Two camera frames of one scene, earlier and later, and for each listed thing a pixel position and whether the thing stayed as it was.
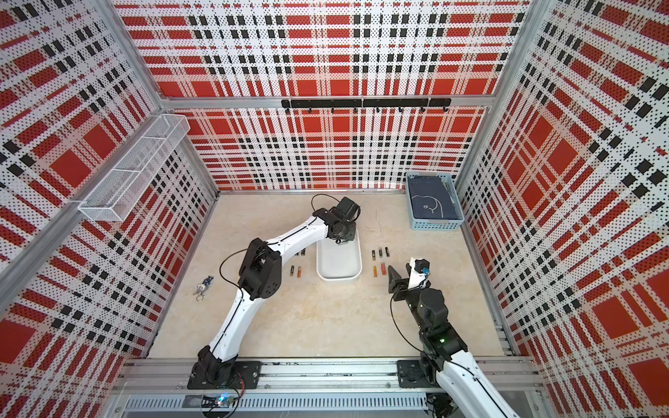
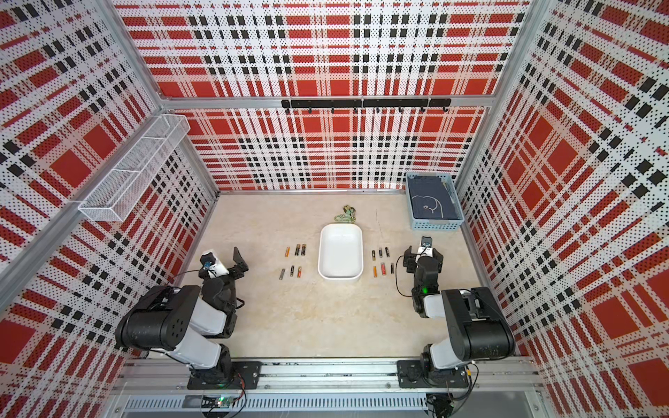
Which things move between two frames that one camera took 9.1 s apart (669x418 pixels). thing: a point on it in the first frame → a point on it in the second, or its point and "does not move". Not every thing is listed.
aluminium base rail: [367, 386] does not move
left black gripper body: [348, 232] → [235, 273]
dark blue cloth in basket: [430, 198] does not move
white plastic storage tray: [340, 261] does not move
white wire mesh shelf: [116, 195] does not move
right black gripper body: [403, 293] → [411, 259]
